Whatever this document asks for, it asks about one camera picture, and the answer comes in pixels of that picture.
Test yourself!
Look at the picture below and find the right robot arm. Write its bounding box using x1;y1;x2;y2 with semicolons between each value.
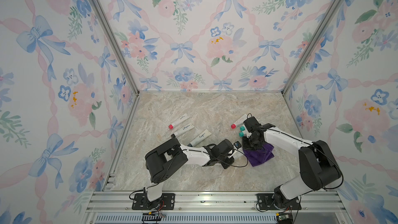
239;116;344;208

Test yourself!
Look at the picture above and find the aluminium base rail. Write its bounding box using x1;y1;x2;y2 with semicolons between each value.
81;191;353;224

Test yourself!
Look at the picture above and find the white tube centre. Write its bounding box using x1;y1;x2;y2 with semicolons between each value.
188;129;211;147

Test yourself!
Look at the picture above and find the white tube pink cap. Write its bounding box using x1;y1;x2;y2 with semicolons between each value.
169;114;190;130
231;114;247;129

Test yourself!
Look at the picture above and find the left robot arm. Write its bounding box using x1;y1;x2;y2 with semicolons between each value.
144;138;237;202

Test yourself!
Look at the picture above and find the white tube black cap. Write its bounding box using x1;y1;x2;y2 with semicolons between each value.
232;149;245;159

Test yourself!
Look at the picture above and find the purple cloth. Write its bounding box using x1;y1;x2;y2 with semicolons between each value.
243;144;274;167

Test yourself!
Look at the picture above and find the aluminium corner post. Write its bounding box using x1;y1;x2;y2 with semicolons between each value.
282;0;344;97
89;0;140;97

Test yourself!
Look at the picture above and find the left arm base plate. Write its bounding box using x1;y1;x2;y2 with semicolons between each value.
132;193;176;211

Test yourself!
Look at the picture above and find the white tube dark cap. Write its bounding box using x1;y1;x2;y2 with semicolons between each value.
171;123;195;138

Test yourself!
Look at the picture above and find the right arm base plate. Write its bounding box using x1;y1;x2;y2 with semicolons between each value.
256;193;302;211

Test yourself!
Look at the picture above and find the aluminium corner post right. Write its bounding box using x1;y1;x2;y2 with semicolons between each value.
282;0;344;97

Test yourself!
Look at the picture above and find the aluminium corner post left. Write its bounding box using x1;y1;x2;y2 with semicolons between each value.
89;0;140;97

